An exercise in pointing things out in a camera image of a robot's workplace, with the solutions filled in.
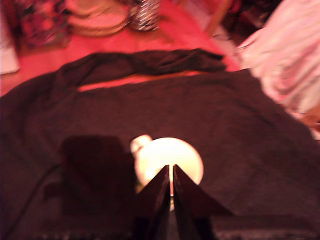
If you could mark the yellow cartoon print mug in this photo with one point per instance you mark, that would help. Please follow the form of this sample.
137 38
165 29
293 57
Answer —
162 155

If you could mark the dark table cloth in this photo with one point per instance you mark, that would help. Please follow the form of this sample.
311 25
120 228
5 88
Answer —
225 150

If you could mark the pale pink cloth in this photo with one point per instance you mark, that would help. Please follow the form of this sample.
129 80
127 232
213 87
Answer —
287 62

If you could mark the floral tissue box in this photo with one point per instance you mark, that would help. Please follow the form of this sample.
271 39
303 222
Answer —
37 25

